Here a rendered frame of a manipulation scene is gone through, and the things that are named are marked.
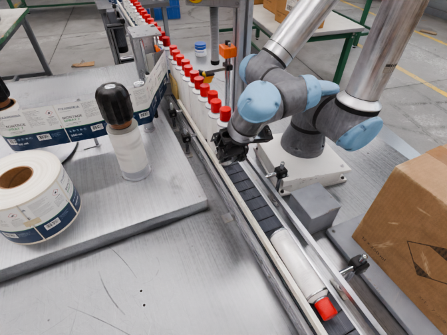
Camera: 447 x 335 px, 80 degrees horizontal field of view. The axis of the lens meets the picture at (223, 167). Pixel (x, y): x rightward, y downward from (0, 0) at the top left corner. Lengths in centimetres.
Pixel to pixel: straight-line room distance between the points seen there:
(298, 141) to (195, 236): 45
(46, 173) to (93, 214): 16
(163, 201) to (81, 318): 33
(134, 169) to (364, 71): 67
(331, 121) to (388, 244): 34
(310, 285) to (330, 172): 40
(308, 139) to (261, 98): 42
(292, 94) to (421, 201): 32
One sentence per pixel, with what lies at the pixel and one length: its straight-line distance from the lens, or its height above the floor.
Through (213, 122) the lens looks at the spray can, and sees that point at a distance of 83.
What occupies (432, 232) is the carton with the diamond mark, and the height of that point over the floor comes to 105.
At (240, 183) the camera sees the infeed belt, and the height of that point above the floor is 88.
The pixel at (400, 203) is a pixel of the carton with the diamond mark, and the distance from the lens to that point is 67.
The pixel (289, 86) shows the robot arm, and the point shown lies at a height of 123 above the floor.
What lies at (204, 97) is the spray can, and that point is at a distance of 90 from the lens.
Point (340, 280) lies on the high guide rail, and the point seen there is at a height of 96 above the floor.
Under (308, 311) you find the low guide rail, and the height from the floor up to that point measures 92.
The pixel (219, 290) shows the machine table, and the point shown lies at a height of 83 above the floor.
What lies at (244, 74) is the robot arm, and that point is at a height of 120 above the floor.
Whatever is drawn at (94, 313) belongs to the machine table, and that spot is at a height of 83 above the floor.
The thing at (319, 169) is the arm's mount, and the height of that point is 89.
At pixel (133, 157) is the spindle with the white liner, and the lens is 82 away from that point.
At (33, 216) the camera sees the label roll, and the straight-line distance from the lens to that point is 78.
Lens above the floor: 149
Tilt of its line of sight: 44 degrees down
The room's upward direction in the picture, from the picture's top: straight up
